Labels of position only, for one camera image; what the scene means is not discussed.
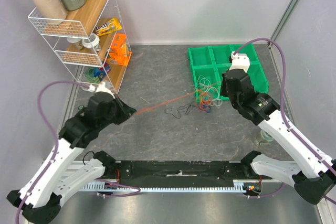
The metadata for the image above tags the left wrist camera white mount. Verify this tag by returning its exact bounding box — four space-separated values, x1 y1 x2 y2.
88 81 113 96

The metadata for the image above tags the yellow candy bag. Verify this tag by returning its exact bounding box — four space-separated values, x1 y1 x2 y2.
94 17 122 37

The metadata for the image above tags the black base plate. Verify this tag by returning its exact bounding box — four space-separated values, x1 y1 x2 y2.
103 161 260 185

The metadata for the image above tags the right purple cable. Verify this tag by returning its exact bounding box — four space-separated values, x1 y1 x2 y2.
233 38 336 201

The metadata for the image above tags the orange wire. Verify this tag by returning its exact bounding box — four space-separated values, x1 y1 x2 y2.
135 81 223 116

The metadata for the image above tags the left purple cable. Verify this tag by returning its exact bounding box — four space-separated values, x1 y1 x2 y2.
14 81 142 224

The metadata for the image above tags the beige pump bottle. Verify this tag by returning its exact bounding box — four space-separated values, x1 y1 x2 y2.
33 0 67 26

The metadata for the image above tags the white wire shelf rack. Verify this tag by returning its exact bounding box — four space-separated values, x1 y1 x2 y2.
28 0 125 85

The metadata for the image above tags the purple cable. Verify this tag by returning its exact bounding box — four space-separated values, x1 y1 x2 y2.
14 81 142 224
233 38 336 201

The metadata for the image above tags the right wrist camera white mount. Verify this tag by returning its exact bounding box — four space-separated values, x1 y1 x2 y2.
229 51 250 73

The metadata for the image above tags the green blue toy car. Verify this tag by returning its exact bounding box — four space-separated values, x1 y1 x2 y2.
84 63 111 83

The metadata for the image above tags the orange snack box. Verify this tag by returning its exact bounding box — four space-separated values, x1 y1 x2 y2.
107 34 132 66

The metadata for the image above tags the clear glass bottle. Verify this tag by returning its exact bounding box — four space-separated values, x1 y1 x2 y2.
255 130 274 147

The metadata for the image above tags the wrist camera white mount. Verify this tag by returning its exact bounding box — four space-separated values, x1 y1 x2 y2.
88 81 113 96
229 51 250 73

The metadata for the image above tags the slotted cable duct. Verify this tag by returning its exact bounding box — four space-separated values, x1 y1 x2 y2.
78 179 249 193

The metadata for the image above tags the green six-compartment bin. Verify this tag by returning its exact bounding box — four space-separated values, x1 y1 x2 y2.
188 44 269 101

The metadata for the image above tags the black wire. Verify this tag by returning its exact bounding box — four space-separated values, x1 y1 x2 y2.
164 103 200 119

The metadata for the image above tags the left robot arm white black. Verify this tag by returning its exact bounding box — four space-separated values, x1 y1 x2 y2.
7 91 136 223

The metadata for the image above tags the white wire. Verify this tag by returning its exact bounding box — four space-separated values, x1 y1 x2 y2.
197 74 224 108

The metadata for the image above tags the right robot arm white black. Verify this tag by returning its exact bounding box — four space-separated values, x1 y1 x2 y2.
220 69 335 205

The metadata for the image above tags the blue wire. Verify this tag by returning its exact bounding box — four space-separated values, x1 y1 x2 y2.
201 97 213 112

